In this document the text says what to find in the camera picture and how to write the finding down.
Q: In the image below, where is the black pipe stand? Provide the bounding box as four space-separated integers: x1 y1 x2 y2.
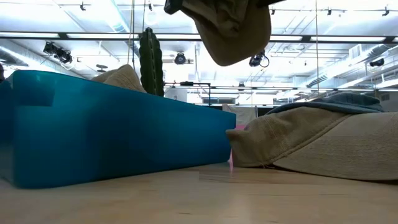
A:
164 81 212 106

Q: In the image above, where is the teal plastic bin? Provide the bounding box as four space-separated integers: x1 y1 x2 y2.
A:
0 70 237 190

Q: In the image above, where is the green cactus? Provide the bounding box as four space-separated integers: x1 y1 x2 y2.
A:
139 27 165 97

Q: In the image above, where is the black overhead camera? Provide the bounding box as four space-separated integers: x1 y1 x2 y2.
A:
248 49 270 68

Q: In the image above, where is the pink plastic bin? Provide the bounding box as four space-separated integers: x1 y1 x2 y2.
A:
228 123 247 172

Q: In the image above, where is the beige baseball cap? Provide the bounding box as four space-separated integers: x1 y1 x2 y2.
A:
179 0 272 67
226 105 398 182
90 64 147 93

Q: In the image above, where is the blue denim baseball cap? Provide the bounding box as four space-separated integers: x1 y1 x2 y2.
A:
266 92 386 114

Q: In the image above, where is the black ceiling spotlight cluster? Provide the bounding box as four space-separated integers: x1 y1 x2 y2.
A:
42 42 73 65

